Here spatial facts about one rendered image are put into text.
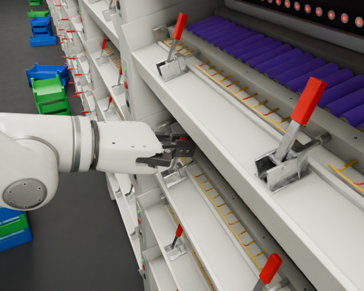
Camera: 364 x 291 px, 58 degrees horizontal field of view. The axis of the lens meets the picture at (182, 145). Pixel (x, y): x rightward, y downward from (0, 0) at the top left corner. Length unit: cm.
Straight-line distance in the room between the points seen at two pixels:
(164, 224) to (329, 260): 59
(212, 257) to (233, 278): 4
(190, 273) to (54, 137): 40
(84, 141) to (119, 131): 6
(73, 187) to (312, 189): 165
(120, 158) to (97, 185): 137
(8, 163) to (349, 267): 33
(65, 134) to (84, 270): 104
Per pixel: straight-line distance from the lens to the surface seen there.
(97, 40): 135
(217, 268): 48
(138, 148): 49
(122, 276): 142
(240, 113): 38
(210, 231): 51
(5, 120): 48
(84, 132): 48
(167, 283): 94
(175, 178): 59
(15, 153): 40
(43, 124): 48
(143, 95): 68
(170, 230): 78
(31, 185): 41
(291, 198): 28
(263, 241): 46
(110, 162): 48
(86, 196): 179
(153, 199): 83
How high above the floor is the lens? 113
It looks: 33 degrees down
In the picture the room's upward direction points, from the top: straight up
